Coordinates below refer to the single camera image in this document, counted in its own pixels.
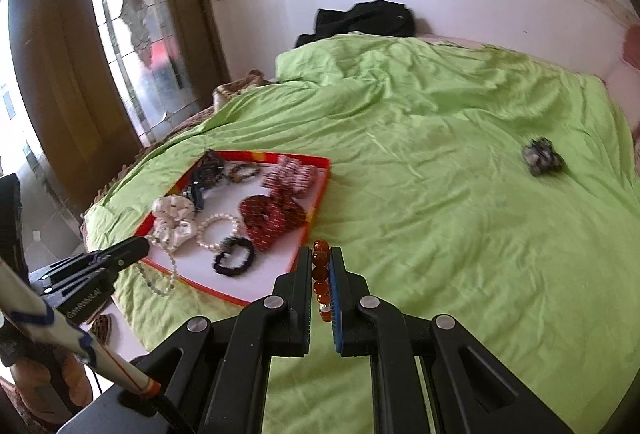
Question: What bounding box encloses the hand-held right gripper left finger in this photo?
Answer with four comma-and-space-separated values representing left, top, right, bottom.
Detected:
57, 246, 315, 434

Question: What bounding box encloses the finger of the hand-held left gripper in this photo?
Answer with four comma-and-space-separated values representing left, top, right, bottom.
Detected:
82, 236, 151, 282

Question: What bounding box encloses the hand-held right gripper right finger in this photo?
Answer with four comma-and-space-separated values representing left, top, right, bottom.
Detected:
327, 246, 576, 434

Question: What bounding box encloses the amber bead bracelet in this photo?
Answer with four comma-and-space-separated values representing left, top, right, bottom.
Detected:
311, 240, 335, 322

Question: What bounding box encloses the red-rimmed white tray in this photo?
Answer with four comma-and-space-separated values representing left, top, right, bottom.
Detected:
134, 149, 332, 307

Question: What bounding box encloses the grey bead necklace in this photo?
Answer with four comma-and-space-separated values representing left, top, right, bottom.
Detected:
134, 234, 178, 297

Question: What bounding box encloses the red polka dot scrunchie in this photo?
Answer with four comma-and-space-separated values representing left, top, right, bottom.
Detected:
238, 194, 307, 249

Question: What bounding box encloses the person's left hand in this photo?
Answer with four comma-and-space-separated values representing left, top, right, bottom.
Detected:
10, 349, 96, 420

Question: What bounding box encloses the white taped stick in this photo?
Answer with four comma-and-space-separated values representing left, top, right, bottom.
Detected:
0, 259, 161, 397

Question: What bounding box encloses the black scrunchie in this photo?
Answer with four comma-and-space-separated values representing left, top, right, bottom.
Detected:
213, 237, 256, 275

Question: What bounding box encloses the red and white scrunchie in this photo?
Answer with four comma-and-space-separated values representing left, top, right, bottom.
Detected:
261, 155, 320, 197

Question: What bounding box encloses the dark feathery hair accessory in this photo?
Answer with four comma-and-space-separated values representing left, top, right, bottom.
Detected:
192, 150, 224, 187

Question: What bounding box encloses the green bedsheet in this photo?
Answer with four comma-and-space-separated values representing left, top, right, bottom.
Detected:
82, 34, 638, 434

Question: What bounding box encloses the brown wooden door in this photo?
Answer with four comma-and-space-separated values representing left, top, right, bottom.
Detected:
7, 0, 146, 215

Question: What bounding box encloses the frosted glass window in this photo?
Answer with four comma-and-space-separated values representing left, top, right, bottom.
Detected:
87, 0, 226, 145

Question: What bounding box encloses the dark patterned scrunchie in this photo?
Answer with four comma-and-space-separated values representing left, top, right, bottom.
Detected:
522, 139, 565, 175

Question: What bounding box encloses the black cloth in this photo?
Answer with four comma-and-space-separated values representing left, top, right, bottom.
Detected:
295, 0, 417, 48

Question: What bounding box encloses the pink pillow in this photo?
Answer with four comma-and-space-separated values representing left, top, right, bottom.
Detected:
602, 26, 640, 84

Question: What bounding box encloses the pearl bracelet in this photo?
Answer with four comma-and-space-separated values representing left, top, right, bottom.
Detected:
196, 213, 240, 252

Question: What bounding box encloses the brown bead bracelet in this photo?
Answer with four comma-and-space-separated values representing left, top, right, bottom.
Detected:
225, 163, 262, 185

